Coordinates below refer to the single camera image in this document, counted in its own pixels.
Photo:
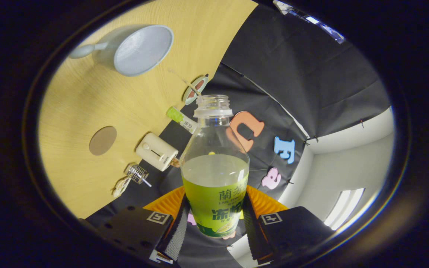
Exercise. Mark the round brown coaster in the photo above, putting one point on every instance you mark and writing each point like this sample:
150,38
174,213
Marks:
102,140

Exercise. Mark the bread slice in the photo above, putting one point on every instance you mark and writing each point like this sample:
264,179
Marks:
176,162

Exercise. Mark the wooden table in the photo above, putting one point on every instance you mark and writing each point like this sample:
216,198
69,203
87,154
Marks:
88,96

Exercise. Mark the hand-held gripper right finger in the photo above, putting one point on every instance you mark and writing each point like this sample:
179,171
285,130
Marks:
251,230

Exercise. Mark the white cup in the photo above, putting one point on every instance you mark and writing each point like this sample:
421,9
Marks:
143,50

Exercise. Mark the cream toaster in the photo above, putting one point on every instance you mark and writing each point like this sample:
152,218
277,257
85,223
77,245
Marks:
156,150

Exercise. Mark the pale striped straw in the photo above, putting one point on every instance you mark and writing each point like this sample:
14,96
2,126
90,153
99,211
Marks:
146,182

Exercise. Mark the ceiling light panel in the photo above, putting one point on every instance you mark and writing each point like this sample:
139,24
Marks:
343,210

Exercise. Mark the pale green plate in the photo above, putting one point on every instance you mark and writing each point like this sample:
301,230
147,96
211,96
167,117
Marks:
190,97

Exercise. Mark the slim white green bottle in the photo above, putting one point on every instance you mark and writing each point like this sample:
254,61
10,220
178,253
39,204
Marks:
175,114

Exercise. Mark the green label juice bottle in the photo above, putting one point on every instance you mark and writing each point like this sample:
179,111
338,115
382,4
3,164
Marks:
214,208

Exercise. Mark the white divided dish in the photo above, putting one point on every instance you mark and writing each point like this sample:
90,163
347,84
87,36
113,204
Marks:
120,188

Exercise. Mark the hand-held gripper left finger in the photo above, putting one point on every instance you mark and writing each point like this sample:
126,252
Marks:
177,234

